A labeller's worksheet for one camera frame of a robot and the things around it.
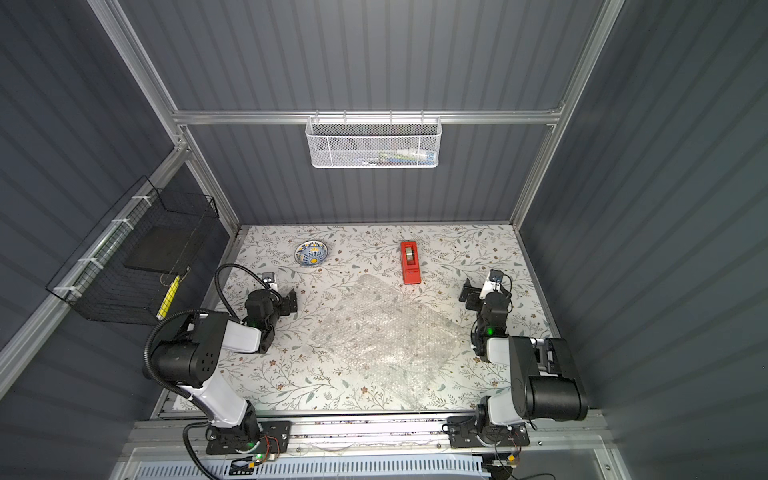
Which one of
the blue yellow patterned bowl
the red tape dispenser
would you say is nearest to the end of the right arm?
the red tape dispenser

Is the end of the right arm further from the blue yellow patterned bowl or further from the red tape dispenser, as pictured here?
the blue yellow patterned bowl

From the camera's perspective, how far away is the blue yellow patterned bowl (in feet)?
3.60
